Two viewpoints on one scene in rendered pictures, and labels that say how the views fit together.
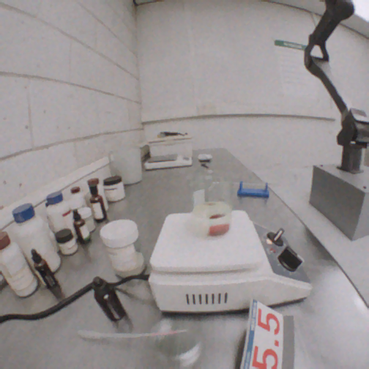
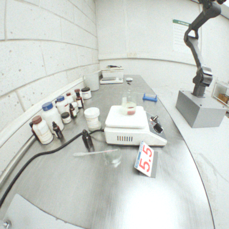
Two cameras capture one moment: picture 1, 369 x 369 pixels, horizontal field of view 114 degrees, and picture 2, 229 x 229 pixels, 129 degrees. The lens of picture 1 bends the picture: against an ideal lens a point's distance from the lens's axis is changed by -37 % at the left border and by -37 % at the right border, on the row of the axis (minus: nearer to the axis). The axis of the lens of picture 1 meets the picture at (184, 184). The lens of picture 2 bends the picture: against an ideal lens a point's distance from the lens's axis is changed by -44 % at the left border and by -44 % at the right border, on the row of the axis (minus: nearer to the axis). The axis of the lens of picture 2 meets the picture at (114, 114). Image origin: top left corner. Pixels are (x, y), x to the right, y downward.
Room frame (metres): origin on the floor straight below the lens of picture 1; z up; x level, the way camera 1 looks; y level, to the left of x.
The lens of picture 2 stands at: (-0.07, 0.00, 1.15)
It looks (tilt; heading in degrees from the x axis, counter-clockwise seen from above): 32 degrees down; 3
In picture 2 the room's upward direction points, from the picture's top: 4 degrees counter-clockwise
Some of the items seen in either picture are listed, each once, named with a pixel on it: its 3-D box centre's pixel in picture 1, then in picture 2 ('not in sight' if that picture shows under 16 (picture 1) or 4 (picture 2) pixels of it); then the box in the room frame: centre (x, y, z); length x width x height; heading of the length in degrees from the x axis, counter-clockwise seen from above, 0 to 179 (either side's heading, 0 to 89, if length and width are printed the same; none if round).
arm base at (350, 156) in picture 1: (351, 158); (199, 90); (0.33, -0.43, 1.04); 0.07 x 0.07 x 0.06; 6
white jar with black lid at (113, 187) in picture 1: (113, 188); (86, 93); (0.60, 0.24, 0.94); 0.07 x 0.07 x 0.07
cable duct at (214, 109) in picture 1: (254, 108); (156, 56); (1.54, -0.64, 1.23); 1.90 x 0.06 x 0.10; 85
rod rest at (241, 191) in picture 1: (253, 187); (150, 96); (0.52, -0.21, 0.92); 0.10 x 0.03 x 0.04; 62
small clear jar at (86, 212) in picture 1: (85, 220); (74, 107); (0.38, 0.25, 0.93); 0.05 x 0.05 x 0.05
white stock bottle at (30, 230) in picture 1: (34, 239); (51, 117); (0.23, 0.29, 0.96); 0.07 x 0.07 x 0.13
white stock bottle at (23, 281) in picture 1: (12, 263); (41, 129); (0.16, 0.31, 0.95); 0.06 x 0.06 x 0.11
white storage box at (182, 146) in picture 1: (171, 146); (113, 72); (1.42, 0.06, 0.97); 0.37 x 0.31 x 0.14; 179
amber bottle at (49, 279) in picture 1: (41, 266); (56, 129); (0.18, 0.25, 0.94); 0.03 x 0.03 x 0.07
